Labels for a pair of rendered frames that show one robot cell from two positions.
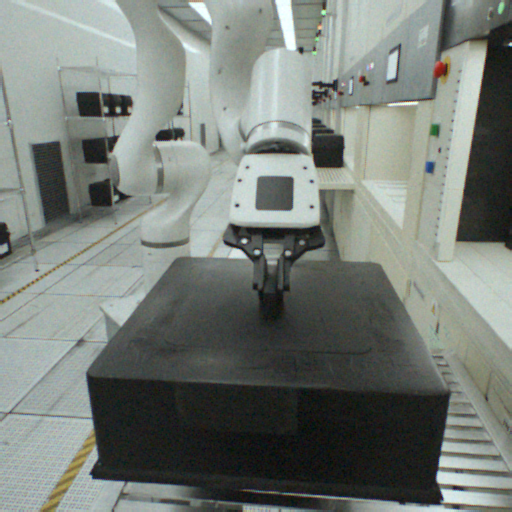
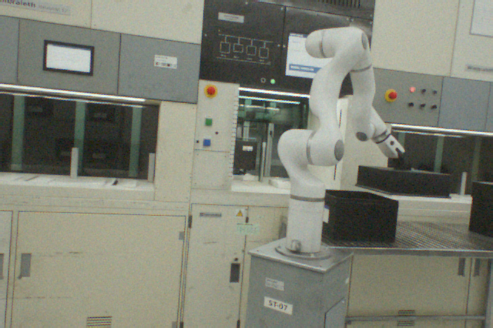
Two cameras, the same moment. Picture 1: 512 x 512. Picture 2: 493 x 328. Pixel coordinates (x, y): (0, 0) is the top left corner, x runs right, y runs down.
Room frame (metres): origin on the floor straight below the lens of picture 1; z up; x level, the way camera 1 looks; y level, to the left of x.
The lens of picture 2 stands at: (1.67, 1.53, 1.14)
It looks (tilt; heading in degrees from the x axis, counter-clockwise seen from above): 3 degrees down; 250
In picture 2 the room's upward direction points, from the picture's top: 5 degrees clockwise
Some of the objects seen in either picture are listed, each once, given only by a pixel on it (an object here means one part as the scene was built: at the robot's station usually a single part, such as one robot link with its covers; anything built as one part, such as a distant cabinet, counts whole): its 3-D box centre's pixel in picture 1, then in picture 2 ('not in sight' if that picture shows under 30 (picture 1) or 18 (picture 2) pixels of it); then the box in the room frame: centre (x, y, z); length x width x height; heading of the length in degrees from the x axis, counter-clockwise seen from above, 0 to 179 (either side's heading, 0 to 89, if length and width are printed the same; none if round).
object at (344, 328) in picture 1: (270, 331); (401, 177); (0.41, -0.01, 1.02); 0.29 x 0.29 x 0.13; 85
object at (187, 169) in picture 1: (174, 191); (302, 163); (1.01, 0.20, 1.07); 0.19 x 0.12 x 0.24; 123
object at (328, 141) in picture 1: (327, 150); not in sight; (3.67, -0.60, 0.93); 0.30 x 0.28 x 0.26; 171
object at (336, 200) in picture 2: not in sight; (351, 213); (0.63, -0.04, 0.85); 0.28 x 0.28 x 0.17; 83
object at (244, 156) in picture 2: not in sight; (236, 149); (0.85, -1.07, 1.06); 0.24 x 0.20 x 0.32; 174
